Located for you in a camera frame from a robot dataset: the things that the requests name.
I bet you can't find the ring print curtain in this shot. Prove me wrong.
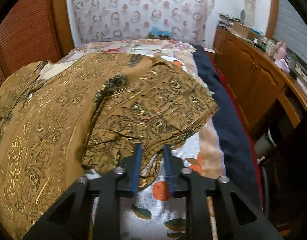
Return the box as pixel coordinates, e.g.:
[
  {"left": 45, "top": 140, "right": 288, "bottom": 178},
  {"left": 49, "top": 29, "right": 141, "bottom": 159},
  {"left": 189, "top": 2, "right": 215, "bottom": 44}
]
[{"left": 66, "top": 0, "right": 217, "bottom": 47}]

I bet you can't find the wooden sideboard cabinet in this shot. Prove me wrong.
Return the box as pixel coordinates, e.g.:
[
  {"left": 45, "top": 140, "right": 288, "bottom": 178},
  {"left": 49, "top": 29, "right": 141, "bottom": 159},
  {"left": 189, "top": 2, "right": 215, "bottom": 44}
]
[{"left": 213, "top": 26, "right": 307, "bottom": 140}]

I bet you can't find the pink kettle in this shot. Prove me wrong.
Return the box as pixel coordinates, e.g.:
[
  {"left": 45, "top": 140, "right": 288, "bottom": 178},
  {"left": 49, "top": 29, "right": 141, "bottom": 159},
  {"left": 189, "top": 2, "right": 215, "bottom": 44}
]
[{"left": 275, "top": 41, "right": 287, "bottom": 60}]

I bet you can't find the open cardboard box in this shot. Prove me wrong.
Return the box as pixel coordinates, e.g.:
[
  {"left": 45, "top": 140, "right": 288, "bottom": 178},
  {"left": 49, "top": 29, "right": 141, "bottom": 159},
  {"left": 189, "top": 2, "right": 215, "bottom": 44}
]
[{"left": 230, "top": 21, "right": 259, "bottom": 39}]

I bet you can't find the grey cylindrical bin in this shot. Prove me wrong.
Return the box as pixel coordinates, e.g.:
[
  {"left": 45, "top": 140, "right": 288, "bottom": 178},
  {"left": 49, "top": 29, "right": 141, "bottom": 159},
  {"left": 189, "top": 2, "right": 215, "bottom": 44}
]
[{"left": 253, "top": 127, "right": 277, "bottom": 155}]

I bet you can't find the navy blanket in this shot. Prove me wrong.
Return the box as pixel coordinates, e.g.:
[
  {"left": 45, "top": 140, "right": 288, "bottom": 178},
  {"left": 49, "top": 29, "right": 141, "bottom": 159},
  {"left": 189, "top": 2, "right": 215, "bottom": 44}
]
[{"left": 193, "top": 44, "right": 260, "bottom": 205}]

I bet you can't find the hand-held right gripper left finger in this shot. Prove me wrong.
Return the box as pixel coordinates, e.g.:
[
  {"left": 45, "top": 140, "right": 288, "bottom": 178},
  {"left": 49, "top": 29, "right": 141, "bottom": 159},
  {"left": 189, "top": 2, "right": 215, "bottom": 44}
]
[{"left": 22, "top": 144, "right": 144, "bottom": 240}]

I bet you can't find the orange fruit print bedsheet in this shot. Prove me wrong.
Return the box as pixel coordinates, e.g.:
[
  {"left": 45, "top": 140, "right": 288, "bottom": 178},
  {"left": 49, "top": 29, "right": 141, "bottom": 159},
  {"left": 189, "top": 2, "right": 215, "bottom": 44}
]
[{"left": 42, "top": 52, "right": 227, "bottom": 240}]

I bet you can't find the lavender tissue pack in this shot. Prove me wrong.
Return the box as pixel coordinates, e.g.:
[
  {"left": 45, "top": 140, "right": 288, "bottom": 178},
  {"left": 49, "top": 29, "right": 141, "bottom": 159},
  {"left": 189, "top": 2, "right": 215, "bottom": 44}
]
[{"left": 275, "top": 59, "right": 290, "bottom": 71}]

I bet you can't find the cardboard box with blue contents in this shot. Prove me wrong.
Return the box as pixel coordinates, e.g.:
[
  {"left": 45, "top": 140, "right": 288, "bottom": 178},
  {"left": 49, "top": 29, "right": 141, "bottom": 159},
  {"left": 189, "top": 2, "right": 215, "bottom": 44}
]
[{"left": 148, "top": 27, "right": 171, "bottom": 40}]

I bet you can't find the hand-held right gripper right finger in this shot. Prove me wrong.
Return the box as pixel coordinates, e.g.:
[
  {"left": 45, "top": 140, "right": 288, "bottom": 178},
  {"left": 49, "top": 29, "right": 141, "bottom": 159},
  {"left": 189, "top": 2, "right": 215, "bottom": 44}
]
[{"left": 162, "top": 145, "right": 284, "bottom": 240}]

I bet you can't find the brown gold patterned garment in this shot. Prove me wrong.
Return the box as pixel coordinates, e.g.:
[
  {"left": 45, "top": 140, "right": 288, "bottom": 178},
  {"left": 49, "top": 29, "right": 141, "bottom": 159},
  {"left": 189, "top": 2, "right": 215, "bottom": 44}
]
[{"left": 0, "top": 52, "right": 219, "bottom": 240}]

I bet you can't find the pile of papers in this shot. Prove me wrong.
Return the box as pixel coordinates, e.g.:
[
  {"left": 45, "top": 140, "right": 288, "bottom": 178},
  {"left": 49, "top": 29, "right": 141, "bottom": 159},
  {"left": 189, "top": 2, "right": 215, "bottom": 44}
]
[{"left": 218, "top": 12, "right": 244, "bottom": 29}]

